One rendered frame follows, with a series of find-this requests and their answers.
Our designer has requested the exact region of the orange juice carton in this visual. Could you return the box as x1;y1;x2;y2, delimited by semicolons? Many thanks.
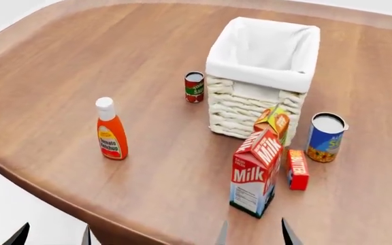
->
253;104;291;147

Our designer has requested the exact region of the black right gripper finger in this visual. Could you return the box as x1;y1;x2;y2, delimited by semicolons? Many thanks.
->
213;220;229;245
281;216;304;245

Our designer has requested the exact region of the orange tomato ketchup bottle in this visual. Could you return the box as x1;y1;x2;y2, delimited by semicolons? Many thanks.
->
95;96;129;161

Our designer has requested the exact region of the white woven basket with liner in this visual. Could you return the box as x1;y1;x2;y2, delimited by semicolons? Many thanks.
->
205;16;321;147

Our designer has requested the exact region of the red and white milk carton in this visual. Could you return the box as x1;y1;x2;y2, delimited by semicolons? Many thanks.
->
229;129;284;220

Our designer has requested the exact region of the red butter box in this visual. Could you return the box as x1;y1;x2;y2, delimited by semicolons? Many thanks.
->
286;149;310;191

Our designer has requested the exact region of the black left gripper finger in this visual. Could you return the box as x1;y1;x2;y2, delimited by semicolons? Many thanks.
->
80;225;92;245
1;222;31;245

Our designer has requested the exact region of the small red tomato sauce can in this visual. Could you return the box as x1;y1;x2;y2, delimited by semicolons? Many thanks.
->
184;71;206;104

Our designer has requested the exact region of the blue alphabet soup can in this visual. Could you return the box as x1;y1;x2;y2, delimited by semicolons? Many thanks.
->
305;112;349;163

